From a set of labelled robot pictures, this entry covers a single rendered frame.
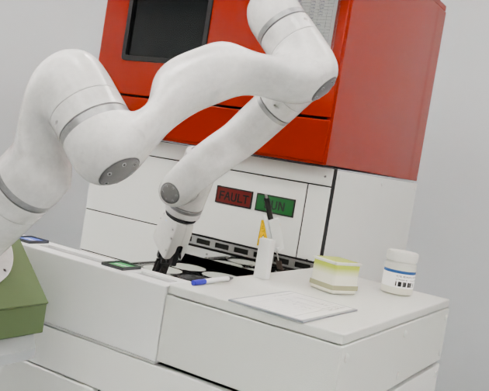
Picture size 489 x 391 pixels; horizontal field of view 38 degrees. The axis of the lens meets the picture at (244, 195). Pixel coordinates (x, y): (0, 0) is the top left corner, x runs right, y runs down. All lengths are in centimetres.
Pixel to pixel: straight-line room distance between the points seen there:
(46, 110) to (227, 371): 52
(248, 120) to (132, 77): 74
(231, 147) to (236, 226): 49
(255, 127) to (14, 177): 52
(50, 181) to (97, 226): 107
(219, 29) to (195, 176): 62
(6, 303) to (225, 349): 40
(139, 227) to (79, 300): 74
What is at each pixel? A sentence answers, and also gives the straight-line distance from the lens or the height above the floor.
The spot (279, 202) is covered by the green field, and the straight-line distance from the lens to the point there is 187.
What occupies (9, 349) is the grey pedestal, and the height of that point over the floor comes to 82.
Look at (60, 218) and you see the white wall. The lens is 447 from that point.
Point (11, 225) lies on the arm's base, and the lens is 125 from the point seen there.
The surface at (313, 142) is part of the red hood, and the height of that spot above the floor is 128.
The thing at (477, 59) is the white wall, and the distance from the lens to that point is 329.
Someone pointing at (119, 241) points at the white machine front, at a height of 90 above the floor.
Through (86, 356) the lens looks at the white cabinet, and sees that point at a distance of 143.
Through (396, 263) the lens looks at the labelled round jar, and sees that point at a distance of 160.
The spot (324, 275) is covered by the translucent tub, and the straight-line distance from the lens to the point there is 147.
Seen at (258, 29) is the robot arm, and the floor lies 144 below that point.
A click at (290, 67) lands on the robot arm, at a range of 121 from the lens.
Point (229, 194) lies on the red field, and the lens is 195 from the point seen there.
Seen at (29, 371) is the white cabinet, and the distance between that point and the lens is 155.
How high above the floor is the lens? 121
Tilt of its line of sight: 3 degrees down
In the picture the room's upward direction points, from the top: 9 degrees clockwise
